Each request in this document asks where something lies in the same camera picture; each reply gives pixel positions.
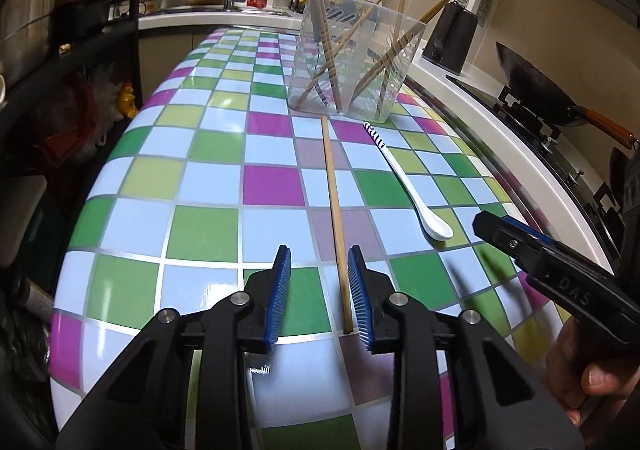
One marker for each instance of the wooden chopstick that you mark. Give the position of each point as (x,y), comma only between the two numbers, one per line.
(337,227)

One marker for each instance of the black wok wooden handle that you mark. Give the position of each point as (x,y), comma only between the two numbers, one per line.
(535,91)

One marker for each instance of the chopstick in holder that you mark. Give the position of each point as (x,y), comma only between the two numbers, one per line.
(329,57)
(354,25)
(396,47)

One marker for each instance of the orange lidded black pot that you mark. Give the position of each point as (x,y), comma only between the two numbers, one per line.
(81,14)

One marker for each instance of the person's right hand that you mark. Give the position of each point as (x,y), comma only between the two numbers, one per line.
(591,394)

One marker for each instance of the black shelf rack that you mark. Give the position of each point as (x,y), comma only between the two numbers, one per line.
(71,69)

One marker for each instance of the stainless steel pot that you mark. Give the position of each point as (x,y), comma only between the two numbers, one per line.
(25,26)

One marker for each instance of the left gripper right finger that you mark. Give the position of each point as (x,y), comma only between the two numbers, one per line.
(497,399)

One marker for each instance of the black gas stove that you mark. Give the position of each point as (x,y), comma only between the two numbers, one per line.
(594,198)

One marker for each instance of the clear plastic utensil holder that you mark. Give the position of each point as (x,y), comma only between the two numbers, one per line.
(375,103)

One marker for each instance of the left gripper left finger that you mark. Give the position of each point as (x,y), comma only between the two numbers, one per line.
(140,400)

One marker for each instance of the black electric kettle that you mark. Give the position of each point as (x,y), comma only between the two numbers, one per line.
(451,39)

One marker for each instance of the checkered table mat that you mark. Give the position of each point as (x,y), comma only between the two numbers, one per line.
(214,174)

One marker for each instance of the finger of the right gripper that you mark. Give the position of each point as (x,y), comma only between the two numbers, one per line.
(529,249)

